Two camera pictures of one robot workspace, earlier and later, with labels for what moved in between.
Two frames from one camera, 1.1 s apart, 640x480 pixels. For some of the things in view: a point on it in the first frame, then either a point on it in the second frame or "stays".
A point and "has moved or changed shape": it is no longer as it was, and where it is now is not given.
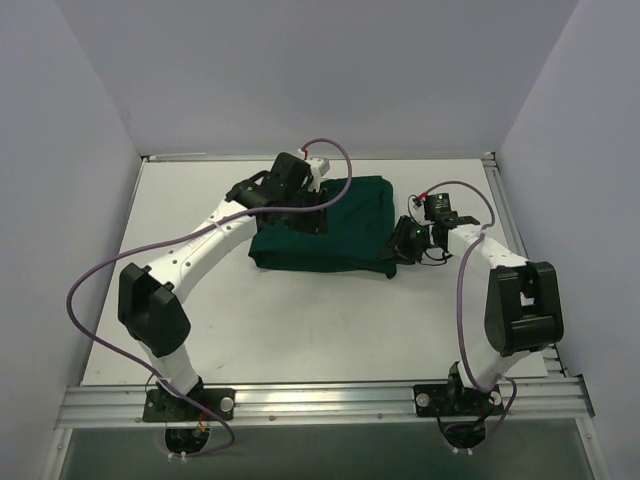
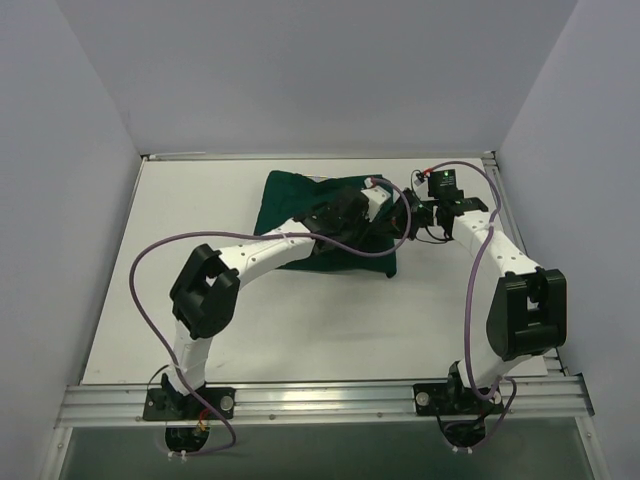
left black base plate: (220, 402) stays
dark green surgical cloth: (357, 238) has moved or changed shape
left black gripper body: (307, 215) -> (373, 226)
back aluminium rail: (361, 157) stays
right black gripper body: (401, 240) -> (409, 211)
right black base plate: (454, 399) stays
